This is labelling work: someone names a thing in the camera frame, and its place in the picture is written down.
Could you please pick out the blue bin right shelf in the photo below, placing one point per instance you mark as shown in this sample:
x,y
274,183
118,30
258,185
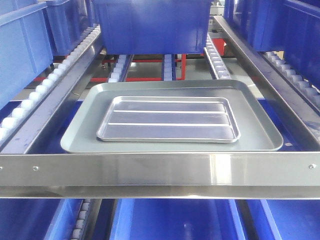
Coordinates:
x,y
291,26

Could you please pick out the blue bin on shelf centre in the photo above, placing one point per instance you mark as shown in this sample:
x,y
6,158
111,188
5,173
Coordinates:
x,y
143,27

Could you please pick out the left white roller track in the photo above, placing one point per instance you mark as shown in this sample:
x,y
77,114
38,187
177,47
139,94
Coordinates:
x,y
120,70

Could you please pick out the right white roller track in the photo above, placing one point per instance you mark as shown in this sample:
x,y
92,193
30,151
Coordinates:
x,y
217,66

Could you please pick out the right steel divider rail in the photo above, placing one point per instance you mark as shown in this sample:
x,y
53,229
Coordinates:
x,y
297,113

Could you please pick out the blue bin below front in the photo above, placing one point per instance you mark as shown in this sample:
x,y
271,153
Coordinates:
x,y
177,219

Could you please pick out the white roller track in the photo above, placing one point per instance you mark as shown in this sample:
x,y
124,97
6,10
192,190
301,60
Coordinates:
x,y
217,66
168,67
120,70

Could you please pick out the left steel divider rail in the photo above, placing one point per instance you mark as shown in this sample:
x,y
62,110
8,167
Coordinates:
x,y
35,132

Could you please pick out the blue bin below left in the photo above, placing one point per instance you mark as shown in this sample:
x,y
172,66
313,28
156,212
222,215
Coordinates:
x,y
38,219

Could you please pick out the blue bin below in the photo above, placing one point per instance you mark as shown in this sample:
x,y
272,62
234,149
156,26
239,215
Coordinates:
x,y
286,219
177,219
38,219

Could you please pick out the light blue bin left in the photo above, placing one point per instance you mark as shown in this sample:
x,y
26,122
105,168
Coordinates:
x,y
25,50

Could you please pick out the blue bin back left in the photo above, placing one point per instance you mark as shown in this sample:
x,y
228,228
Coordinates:
x,y
68,22

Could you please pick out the red metal floor frame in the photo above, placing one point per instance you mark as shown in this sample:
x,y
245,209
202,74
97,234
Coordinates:
x,y
149,68

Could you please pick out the far right roller track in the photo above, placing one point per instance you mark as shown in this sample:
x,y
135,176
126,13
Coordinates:
x,y
301,84

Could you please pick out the blue bin below right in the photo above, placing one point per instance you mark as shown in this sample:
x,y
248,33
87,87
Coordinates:
x,y
286,219

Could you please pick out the far left roller track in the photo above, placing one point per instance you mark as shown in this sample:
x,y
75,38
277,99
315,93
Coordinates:
x,y
15,119

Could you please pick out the large grey plastic tray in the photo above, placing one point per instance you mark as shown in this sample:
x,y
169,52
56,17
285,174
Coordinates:
x,y
258,133

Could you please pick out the steel divider rail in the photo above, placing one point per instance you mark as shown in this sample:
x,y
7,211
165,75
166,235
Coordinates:
x,y
35,132
297,113

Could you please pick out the steel front crossbar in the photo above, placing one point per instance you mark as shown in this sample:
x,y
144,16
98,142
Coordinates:
x,y
191,175

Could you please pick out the ribbed silver metal tray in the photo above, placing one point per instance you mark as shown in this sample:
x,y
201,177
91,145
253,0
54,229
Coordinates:
x,y
184,119

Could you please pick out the middle white roller track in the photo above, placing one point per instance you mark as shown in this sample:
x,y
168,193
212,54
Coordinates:
x,y
168,67

